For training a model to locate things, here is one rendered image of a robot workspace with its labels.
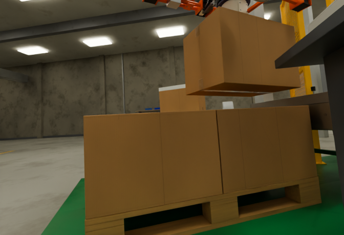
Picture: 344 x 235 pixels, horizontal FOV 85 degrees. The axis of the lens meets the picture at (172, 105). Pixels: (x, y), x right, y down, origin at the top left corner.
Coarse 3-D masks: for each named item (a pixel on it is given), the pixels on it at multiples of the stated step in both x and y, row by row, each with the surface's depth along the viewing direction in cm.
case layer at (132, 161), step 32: (96, 128) 76; (128, 128) 79; (160, 128) 83; (192, 128) 87; (224, 128) 91; (256, 128) 96; (288, 128) 102; (96, 160) 74; (128, 160) 78; (160, 160) 81; (192, 160) 85; (224, 160) 90; (256, 160) 95; (288, 160) 100; (96, 192) 73; (128, 192) 77; (160, 192) 80; (192, 192) 84; (224, 192) 88
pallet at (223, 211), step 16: (240, 192) 90; (256, 192) 92; (288, 192) 106; (304, 192) 100; (144, 208) 78; (160, 208) 79; (208, 208) 87; (224, 208) 87; (240, 208) 98; (256, 208) 97; (272, 208) 96; (288, 208) 97; (96, 224) 72; (112, 224) 74; (160, 224) 87; (176, 224) 87; (192, 224) 86; (208, 224) 85; (224, 224) 86
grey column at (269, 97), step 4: (252, 0) 250; (252, 4) 251; (256, 8) 250; (260, 8) 251; (252, 12) 251; (256, 12) 249; (260, 12) 251; (260, 16) 250; (256, 96) 250; (260, 96) 243; (264, 96) 239; (268, 96) 241; (272, 96) 242; (256, 100) 250; (260, 100) 243; (264, 100) 238; (268, 100) 240
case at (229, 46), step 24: (216, 24) 97; (240, 24) 100; (264, 24) 108; (192, 48) 119; (216, 48) 97; (240, 48) 98; (264, 48) 106; (288, 48) 115; (192, 72) 119; (216, 72) 97; (240, 72) 97; (264, 72) 104; (288, 72) 113; (240, 96) 147
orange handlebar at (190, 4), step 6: (162, 0) 108; (186, 0) 110; (192, 0) 112; (282, 0) 112; (288, 0) 112; (294, 0) 114; (180, 6) 113; (186, 6) 113; (192, 6) 113; (198, 6) 114; (252, 6) 118; (258, 6) 117
